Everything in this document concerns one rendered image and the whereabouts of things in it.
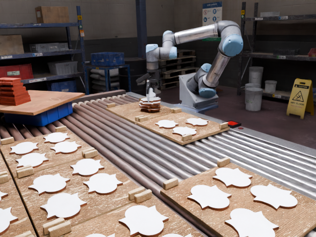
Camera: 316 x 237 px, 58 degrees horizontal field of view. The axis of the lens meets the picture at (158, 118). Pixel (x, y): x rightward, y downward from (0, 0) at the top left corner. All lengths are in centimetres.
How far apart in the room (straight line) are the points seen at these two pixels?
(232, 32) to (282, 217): 114
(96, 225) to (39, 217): 19
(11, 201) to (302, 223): 90
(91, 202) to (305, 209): 66
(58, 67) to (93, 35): 144
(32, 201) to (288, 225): 79
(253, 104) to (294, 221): 446
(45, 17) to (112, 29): 192
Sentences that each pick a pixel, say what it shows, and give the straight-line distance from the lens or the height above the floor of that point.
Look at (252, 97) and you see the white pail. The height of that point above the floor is 26.
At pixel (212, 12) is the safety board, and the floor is 178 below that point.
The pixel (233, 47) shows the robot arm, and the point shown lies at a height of 135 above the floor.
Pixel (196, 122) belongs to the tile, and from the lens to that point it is 164.
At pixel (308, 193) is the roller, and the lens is 113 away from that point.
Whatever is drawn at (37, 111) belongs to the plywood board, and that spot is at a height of 104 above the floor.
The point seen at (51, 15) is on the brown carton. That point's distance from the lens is 585.
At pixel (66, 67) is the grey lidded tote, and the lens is 595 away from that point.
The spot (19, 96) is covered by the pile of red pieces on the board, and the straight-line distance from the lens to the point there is 196.
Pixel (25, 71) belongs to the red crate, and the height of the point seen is 79.
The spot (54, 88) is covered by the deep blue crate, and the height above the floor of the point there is 40.
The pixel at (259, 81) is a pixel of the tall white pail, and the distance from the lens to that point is 638.
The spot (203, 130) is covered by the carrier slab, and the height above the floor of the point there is 94.
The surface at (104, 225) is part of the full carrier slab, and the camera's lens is 88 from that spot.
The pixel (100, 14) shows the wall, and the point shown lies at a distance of 704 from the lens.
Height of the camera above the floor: 147
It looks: 18 degrees down
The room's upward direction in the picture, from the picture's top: 2 degrees counter-clockwise
